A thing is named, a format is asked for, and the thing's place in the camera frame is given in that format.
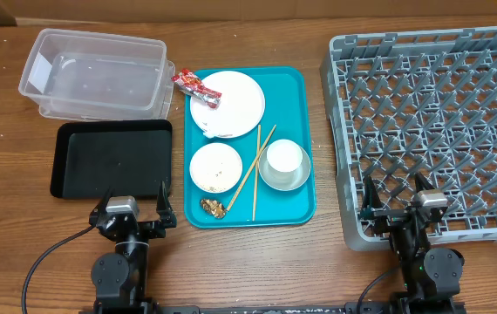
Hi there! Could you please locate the grey dishwasher rack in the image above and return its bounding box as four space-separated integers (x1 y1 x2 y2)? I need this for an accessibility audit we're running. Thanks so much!
320 26 497 251

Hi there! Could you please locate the white cup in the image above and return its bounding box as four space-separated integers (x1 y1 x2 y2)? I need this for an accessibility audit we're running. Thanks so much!
267 139 303 173

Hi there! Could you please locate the red snack wrapper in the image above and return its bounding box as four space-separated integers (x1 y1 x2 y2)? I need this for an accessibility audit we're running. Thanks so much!
171 68 221 109

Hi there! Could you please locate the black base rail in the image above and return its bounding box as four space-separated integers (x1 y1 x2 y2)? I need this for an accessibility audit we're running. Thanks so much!
154 302 357 314

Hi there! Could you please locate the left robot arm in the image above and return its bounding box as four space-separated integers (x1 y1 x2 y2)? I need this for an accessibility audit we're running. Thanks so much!
89 182 177 313

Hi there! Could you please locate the large white plate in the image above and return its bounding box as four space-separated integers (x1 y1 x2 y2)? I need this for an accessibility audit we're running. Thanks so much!
189 71 265 139

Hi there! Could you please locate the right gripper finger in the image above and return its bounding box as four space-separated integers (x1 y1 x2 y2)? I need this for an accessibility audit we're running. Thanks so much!
414 172 435 193
360 175 384 218

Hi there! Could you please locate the teal serving tray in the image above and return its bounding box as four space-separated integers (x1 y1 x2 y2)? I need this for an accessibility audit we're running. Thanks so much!
184 66 317 229

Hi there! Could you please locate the grey-green bowl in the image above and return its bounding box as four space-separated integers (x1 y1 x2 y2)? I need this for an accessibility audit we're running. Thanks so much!
259 144 311 191

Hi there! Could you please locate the black plastic tray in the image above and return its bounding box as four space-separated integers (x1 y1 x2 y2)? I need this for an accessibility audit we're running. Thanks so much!
50 119 173 199

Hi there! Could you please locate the small white rice bowl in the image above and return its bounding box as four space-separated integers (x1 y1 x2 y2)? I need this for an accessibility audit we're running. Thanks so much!
189 142 243 194

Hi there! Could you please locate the clear plastic bin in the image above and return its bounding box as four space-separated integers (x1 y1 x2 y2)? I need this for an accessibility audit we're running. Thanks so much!
18 29 175 121

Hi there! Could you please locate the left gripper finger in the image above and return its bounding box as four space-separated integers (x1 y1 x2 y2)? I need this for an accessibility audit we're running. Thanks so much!
89 188 113 226
156 181 177 229

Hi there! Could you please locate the gold foil wrapper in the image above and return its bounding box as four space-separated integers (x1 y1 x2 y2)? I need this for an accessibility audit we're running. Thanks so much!
200 199 228 219

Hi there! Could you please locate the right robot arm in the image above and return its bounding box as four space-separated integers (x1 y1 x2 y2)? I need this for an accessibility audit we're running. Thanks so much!
356 173 466 313

